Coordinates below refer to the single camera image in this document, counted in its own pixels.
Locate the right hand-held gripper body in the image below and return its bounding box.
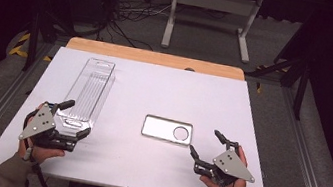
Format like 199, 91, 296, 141
190, 134, 262, 187

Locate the black stand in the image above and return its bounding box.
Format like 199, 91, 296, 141
239, 5, 322, 122
20, 0, 79, 79

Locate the yellow floor tape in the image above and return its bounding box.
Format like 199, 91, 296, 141
254, 81, 263, 95
7, 30, 56, 63

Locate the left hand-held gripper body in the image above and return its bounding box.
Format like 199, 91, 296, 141
17, 97, 84, 154

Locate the person's left hand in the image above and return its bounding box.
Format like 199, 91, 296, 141
15, 139, 68, 168

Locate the black floor cable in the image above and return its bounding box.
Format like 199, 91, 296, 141
96, 0, 163, 52

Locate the grey metal stand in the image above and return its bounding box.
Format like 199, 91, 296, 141
159, 0, 264, 66

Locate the white floor cable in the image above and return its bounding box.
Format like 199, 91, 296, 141
118, 0, 174, 21

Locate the clear plastic packaging box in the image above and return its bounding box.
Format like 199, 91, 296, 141
52, 53, 119, 143

